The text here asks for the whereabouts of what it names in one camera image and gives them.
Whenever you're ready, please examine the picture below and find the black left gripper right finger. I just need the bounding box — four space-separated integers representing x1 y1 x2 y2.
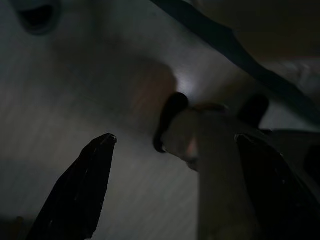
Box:
235 133 320 240

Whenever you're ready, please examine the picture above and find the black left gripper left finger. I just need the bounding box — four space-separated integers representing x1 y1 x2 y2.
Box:
26 133 118 240

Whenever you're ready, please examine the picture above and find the blue bed frame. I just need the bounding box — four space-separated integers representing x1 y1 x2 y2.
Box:
149 0 320 126

